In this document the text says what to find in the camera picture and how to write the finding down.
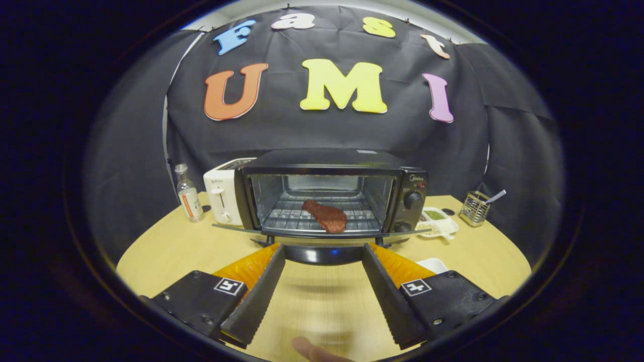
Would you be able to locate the white ribbed tray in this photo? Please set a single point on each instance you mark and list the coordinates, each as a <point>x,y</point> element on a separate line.
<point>433,264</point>

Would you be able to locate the reddish brown meat piece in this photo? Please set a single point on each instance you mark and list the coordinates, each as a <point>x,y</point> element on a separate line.
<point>329,217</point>

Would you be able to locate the white pop-up toaster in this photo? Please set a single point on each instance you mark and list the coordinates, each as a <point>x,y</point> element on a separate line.
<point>221,196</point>

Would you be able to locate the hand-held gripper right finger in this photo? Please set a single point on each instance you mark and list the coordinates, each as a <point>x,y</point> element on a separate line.
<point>390,299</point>

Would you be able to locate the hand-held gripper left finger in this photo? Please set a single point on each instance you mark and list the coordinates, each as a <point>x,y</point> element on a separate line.
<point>256,299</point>

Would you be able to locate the metal mesh utensil holder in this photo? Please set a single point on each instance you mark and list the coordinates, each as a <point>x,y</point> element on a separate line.
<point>473,210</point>

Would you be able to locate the clear glass bottle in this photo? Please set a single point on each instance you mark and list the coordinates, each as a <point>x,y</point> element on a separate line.
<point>190,201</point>

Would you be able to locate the black toaster oven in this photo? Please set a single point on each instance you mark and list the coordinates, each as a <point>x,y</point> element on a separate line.
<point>322,160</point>

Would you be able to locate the white divided dish of beans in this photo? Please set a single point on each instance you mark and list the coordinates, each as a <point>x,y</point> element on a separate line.
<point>441,226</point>

